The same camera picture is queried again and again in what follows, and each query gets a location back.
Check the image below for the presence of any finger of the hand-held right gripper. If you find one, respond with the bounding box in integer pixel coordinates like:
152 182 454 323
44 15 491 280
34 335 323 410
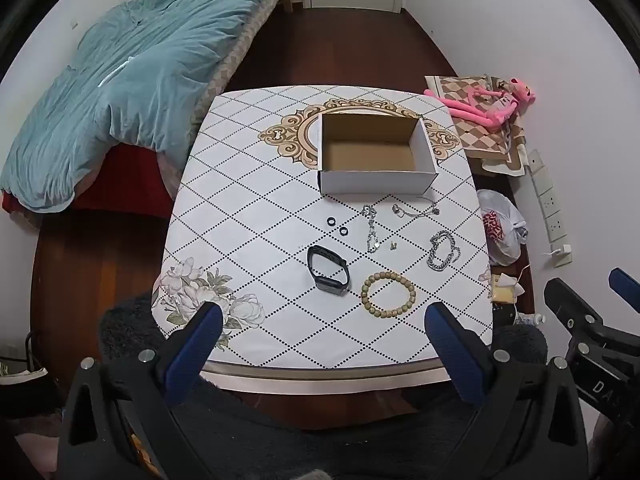
544 277 603 343
607 267 640 312

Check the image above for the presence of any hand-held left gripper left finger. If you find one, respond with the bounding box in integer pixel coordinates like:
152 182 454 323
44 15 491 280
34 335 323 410
57 302 223 480

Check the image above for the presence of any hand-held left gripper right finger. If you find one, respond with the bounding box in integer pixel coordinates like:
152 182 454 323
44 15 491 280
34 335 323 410
424 301 593 480

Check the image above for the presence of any thick silver chain bracelet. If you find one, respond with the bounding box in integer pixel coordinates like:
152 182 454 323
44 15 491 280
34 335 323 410
426 230 462 272

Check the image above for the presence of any wooden bead bracelet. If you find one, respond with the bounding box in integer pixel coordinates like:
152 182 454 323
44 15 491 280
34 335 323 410
361 270 417 319

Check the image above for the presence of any black smart band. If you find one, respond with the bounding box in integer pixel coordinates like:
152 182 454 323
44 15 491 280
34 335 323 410
306 245 352 295

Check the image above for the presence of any thin silver chain bracelet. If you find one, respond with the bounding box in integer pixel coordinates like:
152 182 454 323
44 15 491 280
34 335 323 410
361 204 381 254

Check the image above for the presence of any silver necklace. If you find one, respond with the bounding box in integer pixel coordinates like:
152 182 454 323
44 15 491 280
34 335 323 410
391 200 441 220

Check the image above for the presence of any white cardboard box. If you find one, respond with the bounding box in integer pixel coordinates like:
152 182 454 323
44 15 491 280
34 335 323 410
318 112 439 196

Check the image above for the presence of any black bag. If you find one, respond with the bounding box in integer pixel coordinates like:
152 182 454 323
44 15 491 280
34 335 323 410
492 302 518 333

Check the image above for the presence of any white crumpled tissue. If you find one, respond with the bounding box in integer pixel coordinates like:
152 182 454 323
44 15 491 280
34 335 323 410
495 274 526 297

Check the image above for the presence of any white plastic bag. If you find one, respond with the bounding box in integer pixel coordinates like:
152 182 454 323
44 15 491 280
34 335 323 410
476 189 529 267

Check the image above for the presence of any white patterned table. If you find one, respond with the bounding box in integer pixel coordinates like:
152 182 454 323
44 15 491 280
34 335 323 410
152 85 496 396

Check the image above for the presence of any person's black fleece clothing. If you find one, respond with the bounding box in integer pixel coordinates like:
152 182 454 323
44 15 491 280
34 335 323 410
97 295 548 480

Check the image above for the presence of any white sneaker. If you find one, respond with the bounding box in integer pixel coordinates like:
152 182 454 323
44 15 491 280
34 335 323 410
0 360 48 386

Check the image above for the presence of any red bed sheet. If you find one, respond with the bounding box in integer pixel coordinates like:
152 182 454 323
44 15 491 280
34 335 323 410
0 142 176 218

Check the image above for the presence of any brown checkered cloth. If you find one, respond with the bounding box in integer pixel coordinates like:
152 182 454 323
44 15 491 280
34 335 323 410
424 74 531 177

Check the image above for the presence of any pink plush toy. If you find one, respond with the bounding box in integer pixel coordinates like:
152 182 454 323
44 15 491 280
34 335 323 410
423 76 537 126

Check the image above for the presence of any teal duvet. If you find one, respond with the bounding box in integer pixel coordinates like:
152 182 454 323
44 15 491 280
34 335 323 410
0 0 268 213

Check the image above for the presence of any bed with checkered mattress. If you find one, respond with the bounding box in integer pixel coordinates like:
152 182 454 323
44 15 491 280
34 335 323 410
0 0 296 231

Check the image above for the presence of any white charging cable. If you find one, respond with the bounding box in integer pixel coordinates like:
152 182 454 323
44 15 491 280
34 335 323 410
517 247 563 291

